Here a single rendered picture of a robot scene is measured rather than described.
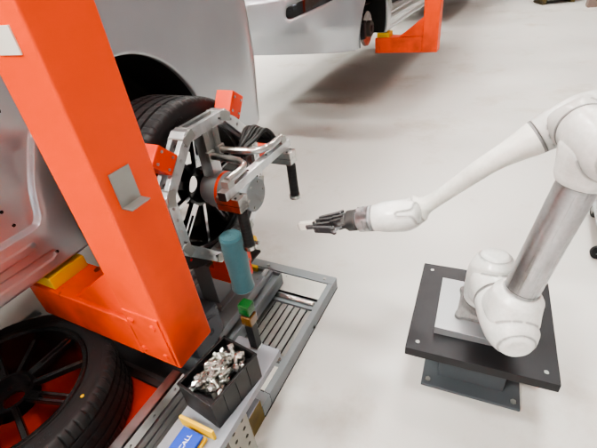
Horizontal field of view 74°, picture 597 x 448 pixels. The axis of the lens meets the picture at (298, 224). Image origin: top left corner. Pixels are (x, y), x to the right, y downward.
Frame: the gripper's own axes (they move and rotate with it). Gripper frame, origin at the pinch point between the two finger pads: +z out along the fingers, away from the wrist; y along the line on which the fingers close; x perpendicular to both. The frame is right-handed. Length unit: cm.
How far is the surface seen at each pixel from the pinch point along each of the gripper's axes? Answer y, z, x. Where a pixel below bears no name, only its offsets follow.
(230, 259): 21.0, 22.6, -2.0
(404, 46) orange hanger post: -363, 24, 6
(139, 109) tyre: 10, 38, -59
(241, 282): 20.2, 24.4, 9.7
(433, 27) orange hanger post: -361, -9, -4
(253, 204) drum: 7.9, 12.8, -15.7
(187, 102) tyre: 1, 26, -55
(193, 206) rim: 10.4, 37.8, -20.1
